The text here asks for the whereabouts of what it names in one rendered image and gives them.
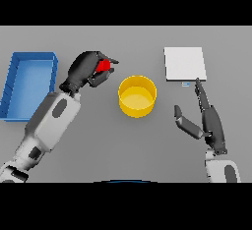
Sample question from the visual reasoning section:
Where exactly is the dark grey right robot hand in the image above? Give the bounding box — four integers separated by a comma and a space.
173, 78, 228, 156

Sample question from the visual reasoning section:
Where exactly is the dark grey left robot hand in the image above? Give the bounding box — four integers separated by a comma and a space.
58, 50, 120, 94

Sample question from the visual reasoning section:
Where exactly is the yellow bowl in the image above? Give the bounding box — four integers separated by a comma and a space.
117, 75, 158, 119

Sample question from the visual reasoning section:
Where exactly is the pale square measuring scale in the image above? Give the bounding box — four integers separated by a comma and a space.
163, 46, 208, 87

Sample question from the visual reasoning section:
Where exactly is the blue tray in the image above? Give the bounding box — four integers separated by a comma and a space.
0, 51, 59, 123

